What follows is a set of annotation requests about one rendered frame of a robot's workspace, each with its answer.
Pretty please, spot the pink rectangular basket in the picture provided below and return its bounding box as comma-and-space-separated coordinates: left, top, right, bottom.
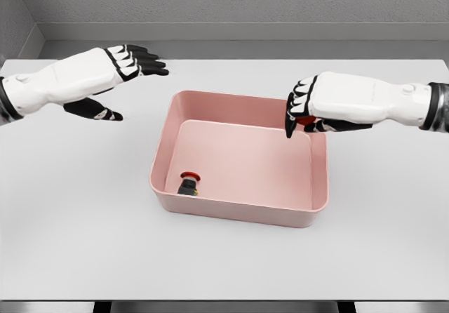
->
149, 88, 330, 229

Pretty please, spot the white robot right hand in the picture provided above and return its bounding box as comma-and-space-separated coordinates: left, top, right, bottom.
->
284, 71, 387, 139

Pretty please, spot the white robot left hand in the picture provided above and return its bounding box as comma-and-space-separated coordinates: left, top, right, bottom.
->
48, 44, 170, 122

